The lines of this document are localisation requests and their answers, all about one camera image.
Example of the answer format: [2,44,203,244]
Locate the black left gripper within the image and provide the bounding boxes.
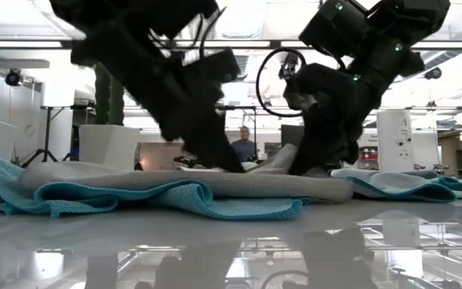
[70,19,245,174]

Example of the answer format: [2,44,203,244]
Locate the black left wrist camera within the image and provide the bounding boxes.
[181,47,242,84]

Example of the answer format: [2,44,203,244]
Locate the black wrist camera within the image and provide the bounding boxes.
[278,51,301,80]
[181,47,242,84]

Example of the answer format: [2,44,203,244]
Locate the black table stand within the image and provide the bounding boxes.
[21,104,95,169]

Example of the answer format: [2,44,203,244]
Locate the black ceiling spotlight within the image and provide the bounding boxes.
[5,68,22,88]
[423,66,444,81]

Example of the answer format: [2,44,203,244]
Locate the long LED light bar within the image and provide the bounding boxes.
[0,39,462,51]

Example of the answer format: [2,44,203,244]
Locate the brown partition panel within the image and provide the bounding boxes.
[139,142,186,170]

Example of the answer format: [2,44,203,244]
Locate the white pillar cabinet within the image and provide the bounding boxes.
[376,109,415,173]

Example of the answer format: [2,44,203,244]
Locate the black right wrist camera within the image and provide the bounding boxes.
[278,51,301,80]

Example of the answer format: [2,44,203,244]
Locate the black computer monitor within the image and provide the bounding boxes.
[281,124,306,149]

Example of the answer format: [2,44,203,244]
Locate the grey microfiber towel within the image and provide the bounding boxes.
[17,142,355,204]

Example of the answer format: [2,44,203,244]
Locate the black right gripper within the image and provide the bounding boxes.
[282,55,391,177]

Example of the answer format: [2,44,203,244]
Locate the red storage shelf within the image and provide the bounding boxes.
[358,145,379,171]

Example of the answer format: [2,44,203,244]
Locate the teal microfiber towel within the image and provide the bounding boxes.
[0,151,313,222]

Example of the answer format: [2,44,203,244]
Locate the light blue microfiber towel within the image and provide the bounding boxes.
[330,168,462,203]

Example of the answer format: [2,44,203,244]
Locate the person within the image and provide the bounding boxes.
[230,125,258,164]

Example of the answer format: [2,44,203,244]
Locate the light wooden cabinet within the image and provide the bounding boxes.
[439,130,462,177]

